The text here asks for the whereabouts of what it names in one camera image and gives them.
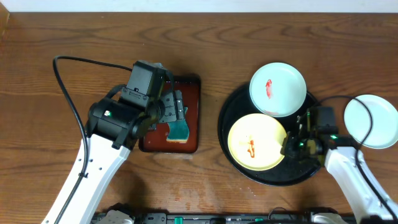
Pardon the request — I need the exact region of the green scouring sponge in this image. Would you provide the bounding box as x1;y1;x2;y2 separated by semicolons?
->
166;119;190;143

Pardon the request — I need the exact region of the yellow plate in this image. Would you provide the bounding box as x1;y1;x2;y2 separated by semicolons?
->
227;113;287;171

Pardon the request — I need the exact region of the pale green plate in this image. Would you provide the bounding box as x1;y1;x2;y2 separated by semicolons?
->
249;62;307;118
343;95;397;149

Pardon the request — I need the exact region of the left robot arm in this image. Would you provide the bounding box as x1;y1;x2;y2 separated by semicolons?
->
43;90;185;223

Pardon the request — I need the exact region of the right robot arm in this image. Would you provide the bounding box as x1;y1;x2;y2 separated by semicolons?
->
280;106;397;223

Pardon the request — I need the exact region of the round black serving tray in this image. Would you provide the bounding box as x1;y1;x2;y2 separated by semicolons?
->
218;83;322;186

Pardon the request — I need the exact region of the black rectangular water tray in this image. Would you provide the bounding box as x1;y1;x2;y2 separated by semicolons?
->
139;73;201;154

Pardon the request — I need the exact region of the right black cable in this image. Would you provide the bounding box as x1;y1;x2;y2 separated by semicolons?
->
306;91;398;218

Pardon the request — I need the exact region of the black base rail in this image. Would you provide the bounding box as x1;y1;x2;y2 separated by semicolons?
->
91;203;355;224

